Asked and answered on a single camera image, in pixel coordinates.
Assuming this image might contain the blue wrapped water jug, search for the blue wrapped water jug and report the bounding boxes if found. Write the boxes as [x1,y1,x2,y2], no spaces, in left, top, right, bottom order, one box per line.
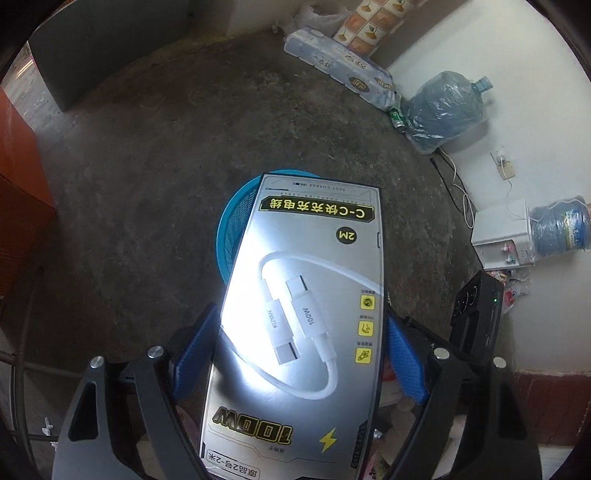
[530,196,591,256]

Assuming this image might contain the colourful snack wrapper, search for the colourful snack wrapper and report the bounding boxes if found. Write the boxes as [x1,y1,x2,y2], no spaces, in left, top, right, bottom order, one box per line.
[492,270,529,315]

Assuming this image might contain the clear wrapped water jug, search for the clear wrapped water jug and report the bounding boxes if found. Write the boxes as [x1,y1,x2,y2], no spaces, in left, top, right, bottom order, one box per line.
[401,70,495,155]

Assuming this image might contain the white plastic bag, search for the white plastic bag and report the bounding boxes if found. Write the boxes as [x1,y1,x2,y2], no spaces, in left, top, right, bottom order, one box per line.
[295,4,352,38]

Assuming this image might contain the silver cable box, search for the silver cable box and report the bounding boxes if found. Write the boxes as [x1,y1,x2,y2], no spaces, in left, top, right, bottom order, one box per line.
[198,173,385,480]

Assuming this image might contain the blue plastic mesh wastebasket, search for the blue plastic mesh wastebasket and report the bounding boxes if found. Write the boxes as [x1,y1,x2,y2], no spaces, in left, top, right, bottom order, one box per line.
[216,174,324,288]

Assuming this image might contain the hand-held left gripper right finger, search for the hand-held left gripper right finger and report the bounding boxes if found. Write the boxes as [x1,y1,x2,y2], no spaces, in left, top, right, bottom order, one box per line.
[383,308,544,480]

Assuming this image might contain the white power cable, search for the white power cable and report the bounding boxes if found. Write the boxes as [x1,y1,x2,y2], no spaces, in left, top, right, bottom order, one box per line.
[441,152,476,228]

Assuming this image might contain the dark red wooden panel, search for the dark red wooden panel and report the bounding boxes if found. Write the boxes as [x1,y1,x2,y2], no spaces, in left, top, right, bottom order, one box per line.
[512,369,591,446]

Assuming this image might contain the white water dispenser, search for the white water dispenser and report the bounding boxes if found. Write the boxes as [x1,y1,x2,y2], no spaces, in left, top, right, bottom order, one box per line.
[471,199,539,271]

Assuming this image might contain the orange cardboard box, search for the orange cardboard box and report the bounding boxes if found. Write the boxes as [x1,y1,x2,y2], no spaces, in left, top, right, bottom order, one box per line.
[0,88,58,301]

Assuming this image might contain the toilet paper pack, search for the toilet paper pack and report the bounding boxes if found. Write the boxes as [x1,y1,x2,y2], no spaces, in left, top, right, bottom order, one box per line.
[283,28,397,110]

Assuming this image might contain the grey cabinet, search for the grey cabinet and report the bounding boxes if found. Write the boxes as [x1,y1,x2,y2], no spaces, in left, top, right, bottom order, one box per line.
[28,0,139,114]

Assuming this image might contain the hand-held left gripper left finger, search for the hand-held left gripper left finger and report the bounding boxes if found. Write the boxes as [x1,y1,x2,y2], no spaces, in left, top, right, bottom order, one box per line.
[54,302,219,480]

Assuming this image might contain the wall socket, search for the wall socket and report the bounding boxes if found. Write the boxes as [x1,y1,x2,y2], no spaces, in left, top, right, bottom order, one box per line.
[490,147,517,180]

